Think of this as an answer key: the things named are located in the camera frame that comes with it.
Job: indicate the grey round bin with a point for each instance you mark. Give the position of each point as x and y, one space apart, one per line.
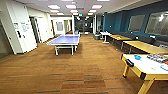
97 36

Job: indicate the blue ping-pong table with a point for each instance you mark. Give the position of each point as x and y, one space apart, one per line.
65 40

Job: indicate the small white table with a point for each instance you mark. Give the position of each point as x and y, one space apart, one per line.
105 33

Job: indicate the framed hallway window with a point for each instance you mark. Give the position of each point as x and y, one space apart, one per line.
59 26

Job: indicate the small yellow table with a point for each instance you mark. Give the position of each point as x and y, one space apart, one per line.
120 37

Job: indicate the rectangular ceiling light panel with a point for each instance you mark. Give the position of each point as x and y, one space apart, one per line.
96 6
74 11
53 6
70 6
54 11
92 11

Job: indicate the long dark bench sofa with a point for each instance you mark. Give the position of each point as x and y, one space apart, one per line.
121 33

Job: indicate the solid blue bowl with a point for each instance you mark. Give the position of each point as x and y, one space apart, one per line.
137 57

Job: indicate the medium interior window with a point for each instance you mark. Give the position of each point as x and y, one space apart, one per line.
136 23

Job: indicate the large yellow table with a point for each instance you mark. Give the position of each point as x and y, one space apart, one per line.
146 46

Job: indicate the white yellow-legged game table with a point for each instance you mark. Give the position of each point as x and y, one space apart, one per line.
143 68

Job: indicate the dark grey sofa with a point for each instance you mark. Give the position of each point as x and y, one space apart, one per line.
153 40

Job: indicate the purple board game box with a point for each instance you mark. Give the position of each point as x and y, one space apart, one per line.
153 58

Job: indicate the large interior window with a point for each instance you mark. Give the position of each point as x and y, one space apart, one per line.
156 23

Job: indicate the white wall notice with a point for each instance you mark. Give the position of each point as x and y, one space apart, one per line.
25 27

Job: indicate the black wall card reader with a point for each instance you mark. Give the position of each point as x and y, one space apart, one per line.
19 34

